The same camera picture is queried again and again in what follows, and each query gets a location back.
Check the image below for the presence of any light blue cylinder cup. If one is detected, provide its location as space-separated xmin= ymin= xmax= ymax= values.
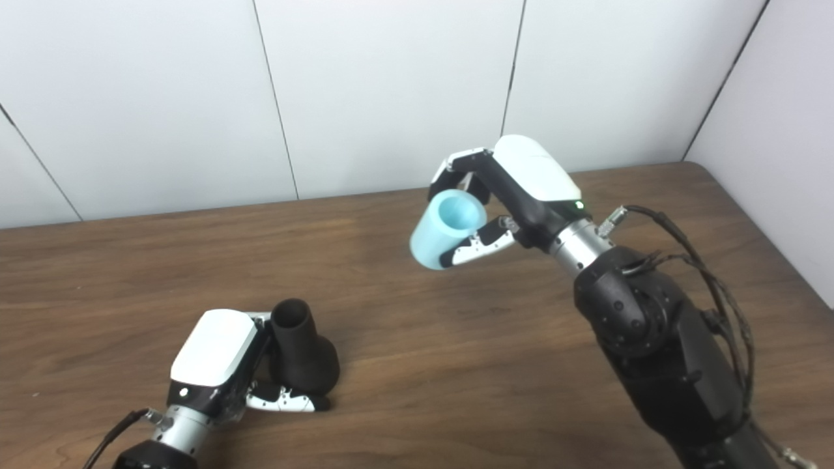
xmin=409 ymin=190 xmax=487 ymax=271

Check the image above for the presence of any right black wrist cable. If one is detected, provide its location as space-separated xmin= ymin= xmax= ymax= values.
xmin=598 ymin=205 xmax=819 ymax=469

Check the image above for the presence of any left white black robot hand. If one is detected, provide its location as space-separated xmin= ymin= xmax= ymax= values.
xmin=166 ymin=309 xmax=332 ymax=428

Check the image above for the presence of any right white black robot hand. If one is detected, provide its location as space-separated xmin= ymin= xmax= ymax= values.
xmin=427 ymin=134 xmax=594 ymax=270

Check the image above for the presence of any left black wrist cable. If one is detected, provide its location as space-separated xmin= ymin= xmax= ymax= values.
xmin=81 ymin=408 xmax=165 ymax=469

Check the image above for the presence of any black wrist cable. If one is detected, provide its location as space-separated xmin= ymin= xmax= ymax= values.
xmin=598 ymin=205 xmax=819 ymax=469
xmin=81 ymin=408 xmax=165 ymax=469

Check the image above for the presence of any black flared nozzle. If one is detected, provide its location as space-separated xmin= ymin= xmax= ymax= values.
xmin=268 ymin=298 xmax=341 ymax=397

